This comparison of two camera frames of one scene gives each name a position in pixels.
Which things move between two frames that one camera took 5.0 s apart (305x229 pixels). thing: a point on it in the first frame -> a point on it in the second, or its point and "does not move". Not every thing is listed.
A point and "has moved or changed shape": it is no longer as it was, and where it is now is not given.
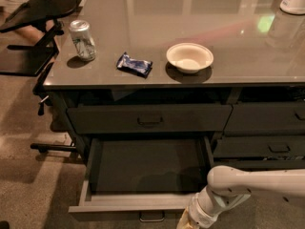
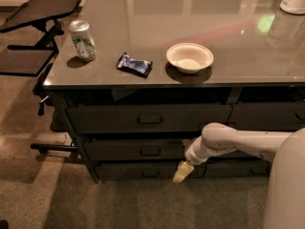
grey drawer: (147, 175) has moved or changed shape
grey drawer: (149, 118) does not move
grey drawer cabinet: (161, 84) does not move
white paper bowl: (190, 57) does not move
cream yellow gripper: (199, 216) -> (192, 156)
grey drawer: (273, 118) does not move
